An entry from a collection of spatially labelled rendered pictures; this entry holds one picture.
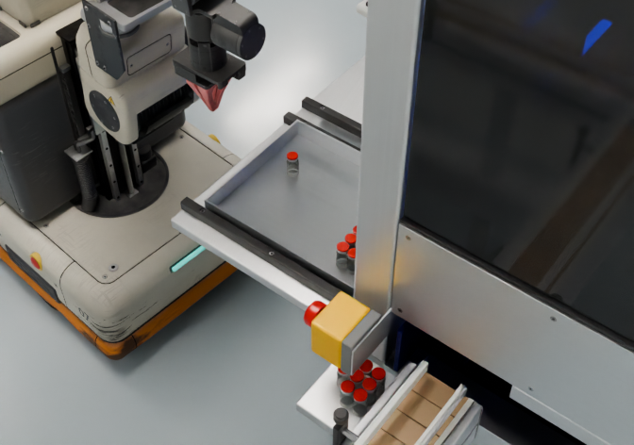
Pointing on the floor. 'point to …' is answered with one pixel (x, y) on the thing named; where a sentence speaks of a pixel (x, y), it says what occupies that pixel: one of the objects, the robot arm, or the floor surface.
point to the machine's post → (387, 135)
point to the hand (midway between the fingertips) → (213, 105)
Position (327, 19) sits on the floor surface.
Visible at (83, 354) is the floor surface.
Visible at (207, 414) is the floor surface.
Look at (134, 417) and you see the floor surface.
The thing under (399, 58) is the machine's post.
